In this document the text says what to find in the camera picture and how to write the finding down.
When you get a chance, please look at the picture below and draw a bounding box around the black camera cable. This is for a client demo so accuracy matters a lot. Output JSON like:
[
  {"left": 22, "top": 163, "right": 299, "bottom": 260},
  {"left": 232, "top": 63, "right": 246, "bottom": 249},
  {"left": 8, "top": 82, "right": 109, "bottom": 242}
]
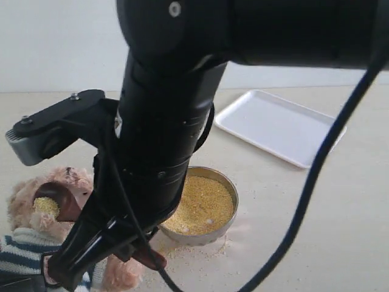
[{"left": 100, "top": 45, "right": 389, "bottom": 292}]

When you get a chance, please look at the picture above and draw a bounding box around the dark red wooden spoon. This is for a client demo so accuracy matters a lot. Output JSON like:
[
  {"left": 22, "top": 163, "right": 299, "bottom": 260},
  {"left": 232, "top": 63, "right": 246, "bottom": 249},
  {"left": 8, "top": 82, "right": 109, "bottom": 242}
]
[{"left": 33, "top": 182, "right": 167, "bottom": 271}]

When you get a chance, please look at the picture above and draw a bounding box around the steel bowl of millet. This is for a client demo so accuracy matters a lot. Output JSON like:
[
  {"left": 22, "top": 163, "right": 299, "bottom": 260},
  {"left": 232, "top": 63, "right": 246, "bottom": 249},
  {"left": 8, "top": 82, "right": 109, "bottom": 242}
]
[{"left": 160, "top": 166, "right": 239, "bottom": 246}]

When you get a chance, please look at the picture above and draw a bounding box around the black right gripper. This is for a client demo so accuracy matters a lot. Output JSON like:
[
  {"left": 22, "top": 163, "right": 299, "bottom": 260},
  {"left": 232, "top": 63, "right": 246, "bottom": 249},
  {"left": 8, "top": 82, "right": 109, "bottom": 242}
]
[{"left": 48, "top": 148, "right": 181, "bottom": 291}]

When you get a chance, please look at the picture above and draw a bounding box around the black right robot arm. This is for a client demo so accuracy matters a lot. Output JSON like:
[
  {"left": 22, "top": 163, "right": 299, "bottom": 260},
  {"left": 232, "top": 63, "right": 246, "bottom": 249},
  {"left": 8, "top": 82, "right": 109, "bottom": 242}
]
[{"left": 48, "top": 1, "right": 388, "bottom": 291}]

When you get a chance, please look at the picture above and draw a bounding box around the brown teddy bear striped sweater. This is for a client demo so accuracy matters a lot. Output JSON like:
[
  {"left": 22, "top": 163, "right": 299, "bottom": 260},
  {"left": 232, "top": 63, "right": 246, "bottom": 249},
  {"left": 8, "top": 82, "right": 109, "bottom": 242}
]
[{"left": 0, "top": 165, "right": 143, "bottom": 292}]

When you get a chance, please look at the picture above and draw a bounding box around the white rectangular plastic tray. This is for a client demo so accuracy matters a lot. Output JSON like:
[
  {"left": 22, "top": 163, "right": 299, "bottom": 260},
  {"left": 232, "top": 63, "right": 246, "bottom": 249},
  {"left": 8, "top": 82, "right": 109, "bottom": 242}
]
[{"left": 214, "top": 89, "right": 336, "bottom": 169}]

